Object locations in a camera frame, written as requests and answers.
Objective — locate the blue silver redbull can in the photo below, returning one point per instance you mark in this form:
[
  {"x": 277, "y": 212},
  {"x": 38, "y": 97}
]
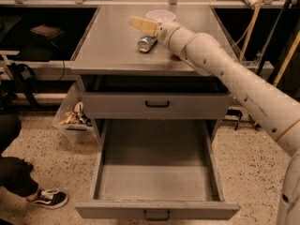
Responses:
[{"x": 145, "y": 43}]

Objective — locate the grey drawer cabinet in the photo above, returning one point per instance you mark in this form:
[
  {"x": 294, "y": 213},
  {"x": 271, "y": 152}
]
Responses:
[{"x": 108, "y": 59}]

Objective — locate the black drawer handle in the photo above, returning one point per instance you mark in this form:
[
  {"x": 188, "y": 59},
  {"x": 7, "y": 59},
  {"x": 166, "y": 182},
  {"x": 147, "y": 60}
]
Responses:
[
  {"x": 157, "y": 104},
  {"x": 156, "y": 215}
]

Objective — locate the dark box on shelf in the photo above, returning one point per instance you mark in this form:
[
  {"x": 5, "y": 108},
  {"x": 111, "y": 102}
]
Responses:
[{"x": 44, "y": 31}]

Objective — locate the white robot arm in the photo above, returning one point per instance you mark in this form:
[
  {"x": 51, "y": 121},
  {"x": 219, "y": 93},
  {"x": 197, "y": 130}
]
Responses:
[{"x": 277, "y": 113}]

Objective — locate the white bowl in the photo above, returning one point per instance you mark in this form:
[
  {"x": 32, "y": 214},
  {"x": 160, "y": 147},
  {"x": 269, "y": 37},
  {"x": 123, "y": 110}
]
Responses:
[{"x": 161, "y": 16}]

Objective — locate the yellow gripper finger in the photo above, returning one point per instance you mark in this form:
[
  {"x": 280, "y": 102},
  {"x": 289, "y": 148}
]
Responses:
[{"x": 148, "y": 27}]

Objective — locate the orange fruit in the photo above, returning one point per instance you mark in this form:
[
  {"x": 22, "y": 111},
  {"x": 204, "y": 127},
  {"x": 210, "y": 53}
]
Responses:
[{"x": 175, "y": 57}]

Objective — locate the clear plastic bin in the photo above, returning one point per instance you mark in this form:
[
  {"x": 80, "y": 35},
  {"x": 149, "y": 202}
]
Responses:
[{"x": 70, "y": 118}]

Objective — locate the wooden frame stand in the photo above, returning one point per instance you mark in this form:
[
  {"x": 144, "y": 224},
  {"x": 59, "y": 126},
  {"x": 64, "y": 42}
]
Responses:
[{"x": 274, "y": 37}]

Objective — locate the black drawer handle lower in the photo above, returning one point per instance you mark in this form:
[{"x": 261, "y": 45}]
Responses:
[{"x": 156, "y": 215}]

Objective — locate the closed grey drawer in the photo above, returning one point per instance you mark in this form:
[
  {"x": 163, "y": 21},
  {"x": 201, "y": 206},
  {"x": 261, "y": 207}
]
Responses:
[{"x": 131, "y": 105}]

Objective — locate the black white sneaker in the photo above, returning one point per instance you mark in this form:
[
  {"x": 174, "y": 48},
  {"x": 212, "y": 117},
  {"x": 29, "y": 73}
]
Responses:
[{"x": 48, "y": 198}]

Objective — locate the black drawer handle upper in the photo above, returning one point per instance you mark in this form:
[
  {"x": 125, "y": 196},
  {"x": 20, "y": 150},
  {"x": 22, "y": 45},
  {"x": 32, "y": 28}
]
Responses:
[{"x": 157, "y": 104}]

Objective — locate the open grey drawer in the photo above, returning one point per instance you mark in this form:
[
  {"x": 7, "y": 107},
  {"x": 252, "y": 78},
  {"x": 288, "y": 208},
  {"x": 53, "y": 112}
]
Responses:
[{"x": 157, "y": 165}]

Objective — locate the person black trouser leg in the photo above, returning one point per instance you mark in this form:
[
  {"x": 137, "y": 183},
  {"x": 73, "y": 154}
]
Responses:
[{"x": 14, "y": 172}]

